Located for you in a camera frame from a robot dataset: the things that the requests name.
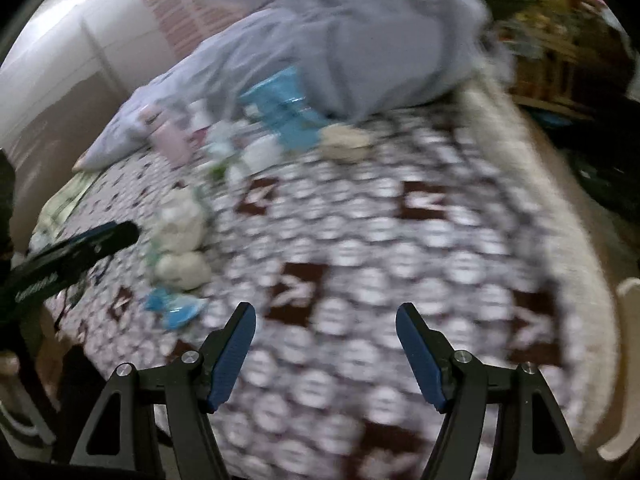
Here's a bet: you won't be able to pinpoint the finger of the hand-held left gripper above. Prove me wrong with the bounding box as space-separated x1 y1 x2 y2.
30 221 140 281

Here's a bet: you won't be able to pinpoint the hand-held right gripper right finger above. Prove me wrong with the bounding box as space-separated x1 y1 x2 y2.
396 302 588 480

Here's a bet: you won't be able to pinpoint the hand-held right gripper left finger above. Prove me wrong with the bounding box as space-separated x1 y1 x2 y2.
52 302 257 480

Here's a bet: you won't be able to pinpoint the blue plastic wrapper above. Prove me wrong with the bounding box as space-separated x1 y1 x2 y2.
144 287 210 332

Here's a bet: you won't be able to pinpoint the white plastic bin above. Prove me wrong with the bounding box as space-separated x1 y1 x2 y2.
0 352 57 448

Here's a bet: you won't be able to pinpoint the brown white printed blanket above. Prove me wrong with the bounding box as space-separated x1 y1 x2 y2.
30 105 576 480

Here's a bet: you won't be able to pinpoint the pink bottle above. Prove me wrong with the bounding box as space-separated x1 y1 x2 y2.
140 105 193 166

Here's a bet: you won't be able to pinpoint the white paper scraps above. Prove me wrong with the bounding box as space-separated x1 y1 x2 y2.
192 100 286 183

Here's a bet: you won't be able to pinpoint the cream fleece blanket edge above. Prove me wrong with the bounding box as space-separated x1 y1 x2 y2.
460 80 626 466

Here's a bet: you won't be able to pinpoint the blue plastic package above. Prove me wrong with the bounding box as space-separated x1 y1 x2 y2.
239 66 331 153

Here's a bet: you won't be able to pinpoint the grey duvet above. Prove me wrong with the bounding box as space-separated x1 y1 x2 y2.
75 0 516 171

